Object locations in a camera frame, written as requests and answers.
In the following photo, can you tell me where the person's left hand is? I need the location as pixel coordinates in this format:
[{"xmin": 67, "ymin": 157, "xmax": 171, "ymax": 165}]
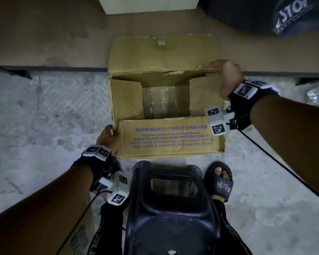
[{"xmin": 96, "ymin": 124, "xmax": 122, "ymax": 156}]

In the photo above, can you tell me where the person's right hand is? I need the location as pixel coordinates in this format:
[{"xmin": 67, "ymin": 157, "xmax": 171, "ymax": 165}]
[{"xmin": 210, "ymin": 59, "xmax": 245, "ymax": 100}]

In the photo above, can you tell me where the cardboard box of coffee bottles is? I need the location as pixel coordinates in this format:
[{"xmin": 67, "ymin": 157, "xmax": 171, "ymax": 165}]
[{"xmin": 107, "ymin": 33, "xmax": 226, "ymax": 160}]

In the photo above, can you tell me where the person's left forearm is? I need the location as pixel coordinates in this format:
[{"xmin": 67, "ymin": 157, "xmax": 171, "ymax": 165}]
[{"xmin": 0, "ymin": 164, "xmax": 95, "ymax": 255}]

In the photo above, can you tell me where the person's right forearm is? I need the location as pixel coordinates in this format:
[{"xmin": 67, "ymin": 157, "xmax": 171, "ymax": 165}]
[{"xmin": 250, "ymin": 94, "xmax": 319, "ymax": 199}]

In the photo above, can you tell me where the person's left leg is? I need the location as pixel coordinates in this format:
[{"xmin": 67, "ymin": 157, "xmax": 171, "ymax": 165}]
[{"xmin": 88, "ymin": 202, "xmax": 131, "ymax": 255}]

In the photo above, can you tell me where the person's leg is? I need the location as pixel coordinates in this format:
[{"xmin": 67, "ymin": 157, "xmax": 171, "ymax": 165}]
[
  {"xmin": 211, "ymin": 199, "xmax": 252, "ymax": 255},
  {"xmin": 88, "ymin": 202, "xmax": 131, "ymax": 255}
]

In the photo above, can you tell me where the person's right black sandal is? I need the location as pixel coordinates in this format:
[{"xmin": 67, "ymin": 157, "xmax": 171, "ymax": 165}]
[{"xmin": 203, "ymin": 161, "xmax": 234, "ymax": 203}]

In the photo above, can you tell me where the person's right leg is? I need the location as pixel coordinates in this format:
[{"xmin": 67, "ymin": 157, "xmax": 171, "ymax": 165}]
[{"xmin": 211, "ymin": 199, "xmax": 252, "ymax": 255}]

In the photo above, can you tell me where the black marker wrist band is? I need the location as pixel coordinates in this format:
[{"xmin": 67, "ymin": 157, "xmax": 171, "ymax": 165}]
[
  {"xmin": 72, "ymin": 145, "xmax": 113, "ymax": 192},
  {"xmin": 228, "ymin": 80, "xmax": 281, "ymax": 130}
]

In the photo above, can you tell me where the black printed bag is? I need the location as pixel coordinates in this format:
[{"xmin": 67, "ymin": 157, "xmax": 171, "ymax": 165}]
[{"xmin": 199, "ymin": 0, "xmax": 319, "ymax": 38}]

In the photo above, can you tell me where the dark plastic stool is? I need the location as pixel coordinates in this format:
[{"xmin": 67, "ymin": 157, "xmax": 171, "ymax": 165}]
[{"xmin": 123, "ymin": 160, "xmax": 221, "ymax": 255}]

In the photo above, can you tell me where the white box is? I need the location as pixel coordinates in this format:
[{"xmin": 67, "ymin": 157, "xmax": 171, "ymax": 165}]
[{"xmin": 97, "ymin": 0, "xmax": 201, "ymax": 15}]

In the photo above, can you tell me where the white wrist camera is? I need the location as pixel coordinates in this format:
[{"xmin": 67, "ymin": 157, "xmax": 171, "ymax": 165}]
[
  {"xmin": 99, "ymin": 171, "xmax": 129, "ymax": 205},
  {"xmin": 207, "ymin": 104, "xmax": 235, "ymax": 136}
]

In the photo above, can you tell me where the black camera cable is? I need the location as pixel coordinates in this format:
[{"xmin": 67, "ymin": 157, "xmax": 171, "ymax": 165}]
[
  {"xmin": 238, "ymin": 130, "xmax": 319, "ymax": 205},
  {"xmin": 56, "ymin": 191, "xmax": 107, "ymax": 255}
]

